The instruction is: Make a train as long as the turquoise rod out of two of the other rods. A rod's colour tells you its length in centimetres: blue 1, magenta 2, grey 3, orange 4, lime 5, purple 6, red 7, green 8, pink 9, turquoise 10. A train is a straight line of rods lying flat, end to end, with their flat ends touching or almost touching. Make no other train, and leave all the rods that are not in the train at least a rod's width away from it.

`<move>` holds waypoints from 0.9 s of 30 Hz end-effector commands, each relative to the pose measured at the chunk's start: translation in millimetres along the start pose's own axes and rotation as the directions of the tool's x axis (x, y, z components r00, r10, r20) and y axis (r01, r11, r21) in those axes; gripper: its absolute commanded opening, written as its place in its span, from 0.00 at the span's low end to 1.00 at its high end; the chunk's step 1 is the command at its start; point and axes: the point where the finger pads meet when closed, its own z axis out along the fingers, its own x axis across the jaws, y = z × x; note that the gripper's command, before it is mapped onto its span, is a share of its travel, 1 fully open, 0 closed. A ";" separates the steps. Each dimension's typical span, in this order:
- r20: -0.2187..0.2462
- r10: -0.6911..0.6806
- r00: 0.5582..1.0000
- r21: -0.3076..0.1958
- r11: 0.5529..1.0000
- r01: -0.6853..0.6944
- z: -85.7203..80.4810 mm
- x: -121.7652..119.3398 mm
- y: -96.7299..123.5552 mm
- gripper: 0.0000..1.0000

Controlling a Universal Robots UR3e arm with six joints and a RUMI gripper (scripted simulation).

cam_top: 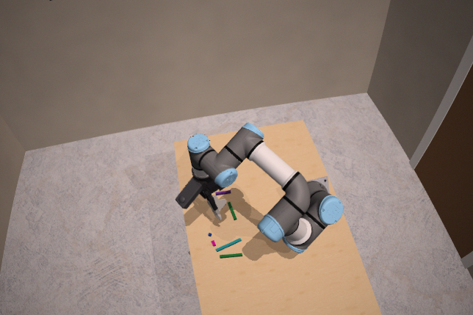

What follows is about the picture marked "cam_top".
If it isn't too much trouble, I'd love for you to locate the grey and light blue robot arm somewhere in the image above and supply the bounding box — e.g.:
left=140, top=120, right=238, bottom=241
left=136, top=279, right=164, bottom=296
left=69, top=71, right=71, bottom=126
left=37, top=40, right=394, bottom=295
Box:
left=176, top=123, right=344, bottom=253

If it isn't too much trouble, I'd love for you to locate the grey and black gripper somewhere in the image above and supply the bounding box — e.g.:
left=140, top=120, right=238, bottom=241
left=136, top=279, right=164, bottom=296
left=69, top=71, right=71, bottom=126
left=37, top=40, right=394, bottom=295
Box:
left=192, top=170, right=226, bottom=220

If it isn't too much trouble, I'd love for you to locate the turquoise rod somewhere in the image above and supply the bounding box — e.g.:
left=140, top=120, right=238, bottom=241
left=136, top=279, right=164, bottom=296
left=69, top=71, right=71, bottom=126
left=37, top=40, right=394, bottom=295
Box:
left=216, top=238, right=242, bottom=252

